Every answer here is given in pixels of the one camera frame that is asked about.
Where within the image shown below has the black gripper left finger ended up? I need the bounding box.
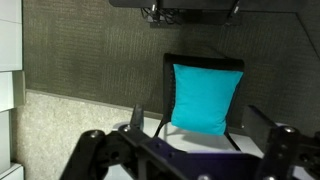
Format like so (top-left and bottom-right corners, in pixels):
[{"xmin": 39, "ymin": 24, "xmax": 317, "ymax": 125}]
[{"xmin": 59, "ymin": 103, "xmax": 148, "ymax": 180}]

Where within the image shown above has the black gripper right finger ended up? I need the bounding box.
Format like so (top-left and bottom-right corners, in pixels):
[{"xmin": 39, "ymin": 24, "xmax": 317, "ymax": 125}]
[{"xmin": 242, "ymin": 104, "xmax": 320, "ymax": 180}]

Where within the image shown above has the teal square pillow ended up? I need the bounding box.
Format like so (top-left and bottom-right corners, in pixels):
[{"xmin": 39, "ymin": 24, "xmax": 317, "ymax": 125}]
[{"xmin": 170, "ymin": 63, "xmax": 245, "ymax": 137}]

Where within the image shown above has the white flat seat panel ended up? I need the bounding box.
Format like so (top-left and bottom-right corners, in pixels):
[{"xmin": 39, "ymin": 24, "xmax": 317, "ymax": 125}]
[{"xmin": 103, "ymin": 116, "xmax": 316, "ymax": 180}]

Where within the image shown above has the black mesh chair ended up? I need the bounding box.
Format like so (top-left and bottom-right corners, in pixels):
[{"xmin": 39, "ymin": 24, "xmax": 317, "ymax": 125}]
[{"xmin": 153, "ymin": 52, "xmax": 246, "ymax": 153}]

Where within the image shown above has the white cabinet unit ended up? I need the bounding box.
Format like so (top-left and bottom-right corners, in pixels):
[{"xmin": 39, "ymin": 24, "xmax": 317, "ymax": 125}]
[{"xmin": 0, "ymin": 0, "xmax": 27, "ymax": 180}]

